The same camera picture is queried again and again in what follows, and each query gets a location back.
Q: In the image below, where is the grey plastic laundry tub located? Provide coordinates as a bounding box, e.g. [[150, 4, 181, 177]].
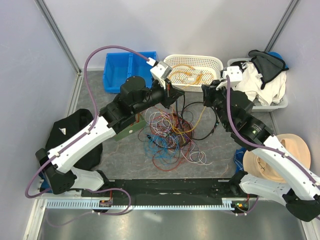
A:
[[227, 58, 288, 112]]

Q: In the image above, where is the blue divided plastic bin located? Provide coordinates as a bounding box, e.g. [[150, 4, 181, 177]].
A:
[[102, 52, 152, 94]]

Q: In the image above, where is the white cloth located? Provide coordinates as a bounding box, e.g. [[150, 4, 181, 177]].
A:
[[232, 62, 287, 106]]

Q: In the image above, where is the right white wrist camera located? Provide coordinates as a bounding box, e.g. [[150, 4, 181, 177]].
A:
[[216, 66, 243, 90]]

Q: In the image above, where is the blue thin wire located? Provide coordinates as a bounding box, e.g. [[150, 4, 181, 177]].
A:
[[143, 134, 181, 162]]

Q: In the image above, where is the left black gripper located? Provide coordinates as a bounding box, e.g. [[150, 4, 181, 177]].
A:
[[133, 78, 185, 115]]

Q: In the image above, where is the green plastic tray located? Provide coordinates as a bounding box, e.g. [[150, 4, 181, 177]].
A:
[[112, 113, 147, 142]]

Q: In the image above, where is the blue cap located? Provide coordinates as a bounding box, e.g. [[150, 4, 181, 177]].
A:
[[268, 51, 289, 70]]

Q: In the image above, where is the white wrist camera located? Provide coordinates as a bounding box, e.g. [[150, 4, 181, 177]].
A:
[[216, 66, 243, 90], [147, 57, 172, 90]]

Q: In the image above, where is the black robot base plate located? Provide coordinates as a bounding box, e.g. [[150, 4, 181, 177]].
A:
[[104, 178, 247, 206]]

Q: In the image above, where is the slotted grey cable duct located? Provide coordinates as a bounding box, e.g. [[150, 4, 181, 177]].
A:
[[46, 197, 246, 211]]

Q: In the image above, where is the white perforated plastic basket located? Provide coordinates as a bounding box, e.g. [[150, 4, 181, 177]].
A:
[[164, 54, 224, 92]]

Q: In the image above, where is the dark grey cloth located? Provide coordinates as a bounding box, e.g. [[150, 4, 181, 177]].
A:
[[248, 49, 289, 90]]

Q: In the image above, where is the yellow thin wire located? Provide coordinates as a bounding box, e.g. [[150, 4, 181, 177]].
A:
[[172, 106, 208, 146], [174, 71, 216, 87]]

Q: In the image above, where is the black usb cable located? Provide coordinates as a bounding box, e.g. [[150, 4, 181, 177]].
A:
[[181, 101, 221, 141]]

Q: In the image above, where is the white thin wire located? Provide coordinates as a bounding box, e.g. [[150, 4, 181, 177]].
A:
[[144, 109, 213, 167]]

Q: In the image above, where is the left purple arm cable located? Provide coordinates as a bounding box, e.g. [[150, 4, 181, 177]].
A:
[[24, 45, 151, 199]]

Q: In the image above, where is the yellow ethernet cable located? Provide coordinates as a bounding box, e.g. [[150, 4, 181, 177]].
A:
[[171, 64, 195, 78], [169, 70, 203, 86]]

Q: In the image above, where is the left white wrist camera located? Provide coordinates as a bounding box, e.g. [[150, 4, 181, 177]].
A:
[[147, 57, 172, 90]]

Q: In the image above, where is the black jacket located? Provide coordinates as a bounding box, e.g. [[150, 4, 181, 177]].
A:
[[45, 108, 103, 171]]

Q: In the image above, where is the beige sun hat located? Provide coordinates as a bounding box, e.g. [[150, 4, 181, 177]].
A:
[[243, 133, 311, 183]]

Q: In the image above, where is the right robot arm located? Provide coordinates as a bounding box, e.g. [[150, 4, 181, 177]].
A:
[[201, 80, 320, 222]]

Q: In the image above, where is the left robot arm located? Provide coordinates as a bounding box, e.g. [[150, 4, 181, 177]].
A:
[[36, 76, 185, 197]]

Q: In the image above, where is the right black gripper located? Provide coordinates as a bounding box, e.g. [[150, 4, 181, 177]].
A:
[[202, 79, 235, 130]]

